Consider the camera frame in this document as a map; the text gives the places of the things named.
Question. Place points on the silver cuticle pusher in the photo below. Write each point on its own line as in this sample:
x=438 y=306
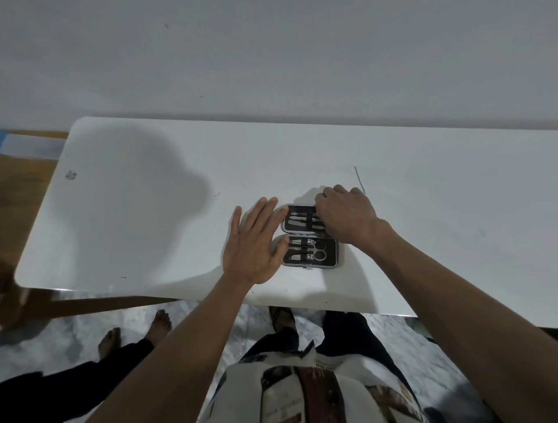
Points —
x=301 y=214

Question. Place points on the silver nail scissors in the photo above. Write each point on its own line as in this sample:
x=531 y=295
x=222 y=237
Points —
x=320 y=255

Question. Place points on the white printed shirt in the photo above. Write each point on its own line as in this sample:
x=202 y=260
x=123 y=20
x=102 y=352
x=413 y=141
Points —
x=279 y=392

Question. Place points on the white blue sheet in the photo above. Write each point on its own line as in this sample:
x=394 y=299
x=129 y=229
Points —
x=30 y=146

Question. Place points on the silver nail file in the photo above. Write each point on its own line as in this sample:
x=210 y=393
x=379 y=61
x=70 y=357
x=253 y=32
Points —
x=303 y=225

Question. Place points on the person's left forearm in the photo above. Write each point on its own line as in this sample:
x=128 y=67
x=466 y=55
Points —
x=183 y=348

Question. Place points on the large silver nail clipper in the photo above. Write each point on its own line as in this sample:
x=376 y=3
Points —
x=303 y=242

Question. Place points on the person's right fingers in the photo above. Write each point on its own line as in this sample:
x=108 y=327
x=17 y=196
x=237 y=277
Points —
x=325 y=205

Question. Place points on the person's right hand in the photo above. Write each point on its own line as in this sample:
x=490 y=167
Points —
x=351 y=218

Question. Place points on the person's left hand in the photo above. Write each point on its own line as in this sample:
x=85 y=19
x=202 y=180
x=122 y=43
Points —
x=248 y=252

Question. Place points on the person's left thumb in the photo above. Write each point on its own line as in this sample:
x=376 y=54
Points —
x=281 y=249

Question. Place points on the small silver nail clipper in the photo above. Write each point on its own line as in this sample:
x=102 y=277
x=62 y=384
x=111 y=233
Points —
x=301 y=258

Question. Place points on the black manicure case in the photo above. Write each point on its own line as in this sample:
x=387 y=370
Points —
x=331 y=257

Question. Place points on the dark sandal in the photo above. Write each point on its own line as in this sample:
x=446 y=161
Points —
x=282 y=318

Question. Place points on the person's left middle finger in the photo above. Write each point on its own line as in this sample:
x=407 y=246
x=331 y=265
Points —
x=266 y=213

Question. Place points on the person's right forearm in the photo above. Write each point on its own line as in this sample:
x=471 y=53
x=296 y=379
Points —
x=471 y=331

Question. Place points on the person's left little finger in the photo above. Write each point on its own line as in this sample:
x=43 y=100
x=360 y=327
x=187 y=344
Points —
x=236 y=221

